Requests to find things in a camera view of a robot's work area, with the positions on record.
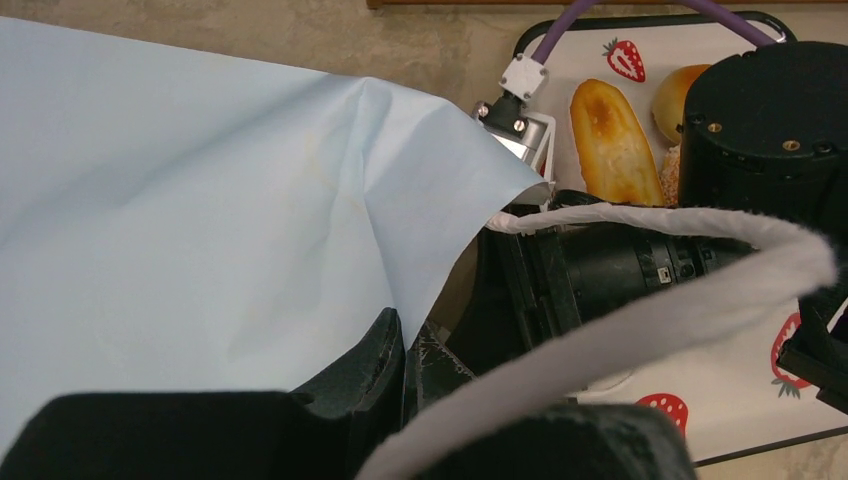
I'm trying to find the orange bagel fake bread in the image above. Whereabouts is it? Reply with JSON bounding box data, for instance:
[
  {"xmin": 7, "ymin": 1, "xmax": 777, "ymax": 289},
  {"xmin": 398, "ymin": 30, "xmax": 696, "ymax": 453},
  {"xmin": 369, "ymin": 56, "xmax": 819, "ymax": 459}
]
[{"xmin": 651, "ymin": 64, "xmax": 710, "ymax": 144}]

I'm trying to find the light blue paper bag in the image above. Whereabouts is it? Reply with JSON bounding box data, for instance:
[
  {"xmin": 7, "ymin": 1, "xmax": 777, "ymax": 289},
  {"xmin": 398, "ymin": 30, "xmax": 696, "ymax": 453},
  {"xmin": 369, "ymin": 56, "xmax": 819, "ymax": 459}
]
[{"xmin": 0, "ymin": 16, "xmax": 839, "ymax": 480}]

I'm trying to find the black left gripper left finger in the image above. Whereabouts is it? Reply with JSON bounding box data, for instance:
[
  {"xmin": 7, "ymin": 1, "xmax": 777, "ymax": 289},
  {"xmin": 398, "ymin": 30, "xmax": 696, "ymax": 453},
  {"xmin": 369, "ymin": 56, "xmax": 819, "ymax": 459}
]
[{"xmin": 1, "ymin": 308, "xmax": 405, "ymax": 479}]

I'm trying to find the long fake baguette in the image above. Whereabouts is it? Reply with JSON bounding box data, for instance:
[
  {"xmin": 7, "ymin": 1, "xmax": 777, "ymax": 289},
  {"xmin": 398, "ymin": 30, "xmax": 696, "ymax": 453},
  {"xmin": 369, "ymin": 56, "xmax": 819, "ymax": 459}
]
[{"xmin": 569, "ymin": 79, "xmax": 665, "ymax": 206}]

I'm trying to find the strawberry print white tray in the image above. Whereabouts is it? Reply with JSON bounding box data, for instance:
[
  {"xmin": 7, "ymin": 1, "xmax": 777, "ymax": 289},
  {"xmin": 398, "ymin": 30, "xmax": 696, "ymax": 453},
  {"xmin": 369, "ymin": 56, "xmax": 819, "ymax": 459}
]
[{"xmin": 531, "ymin": 15, "xmax": 847, "ymax": 463}]

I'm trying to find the orange wooden shelf rack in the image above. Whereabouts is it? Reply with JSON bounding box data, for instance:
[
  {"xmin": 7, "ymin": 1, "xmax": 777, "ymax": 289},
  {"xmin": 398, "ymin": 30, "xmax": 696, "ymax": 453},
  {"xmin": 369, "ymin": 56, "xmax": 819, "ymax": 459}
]
[{"xmin": 366, "ymin": 0, "xmax": 848, "ymax": 9}]

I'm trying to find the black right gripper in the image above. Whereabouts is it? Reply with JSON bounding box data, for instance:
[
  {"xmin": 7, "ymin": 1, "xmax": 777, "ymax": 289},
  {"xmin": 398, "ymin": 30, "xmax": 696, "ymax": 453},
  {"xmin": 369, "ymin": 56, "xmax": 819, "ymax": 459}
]
[{"xmin": 450, "ymin": 41, "xmax": 847, "ymax": 374}]

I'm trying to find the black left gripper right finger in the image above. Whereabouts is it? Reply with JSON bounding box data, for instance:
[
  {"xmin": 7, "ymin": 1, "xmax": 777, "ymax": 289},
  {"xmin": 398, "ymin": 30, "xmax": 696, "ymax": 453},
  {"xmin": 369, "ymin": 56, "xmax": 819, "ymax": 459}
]
[{"xmin": 404, "ymin": 323, "xmax": 698, "ymax": 480}]

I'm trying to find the pink sugared fake donut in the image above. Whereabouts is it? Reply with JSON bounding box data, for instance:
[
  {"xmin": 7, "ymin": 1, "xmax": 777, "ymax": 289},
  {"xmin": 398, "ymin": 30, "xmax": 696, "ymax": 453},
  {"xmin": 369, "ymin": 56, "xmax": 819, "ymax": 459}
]
[{"xmin": 659, "ymin": 145, "xmax": 680, "ymax": 206}]

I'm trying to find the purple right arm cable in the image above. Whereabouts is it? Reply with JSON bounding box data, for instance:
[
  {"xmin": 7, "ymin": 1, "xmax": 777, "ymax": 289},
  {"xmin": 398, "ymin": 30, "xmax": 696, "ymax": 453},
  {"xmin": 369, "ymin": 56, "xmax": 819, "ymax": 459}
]
[{"xmin": 531, "ymin": 0, "xmax": 778, "ymax": 66}]

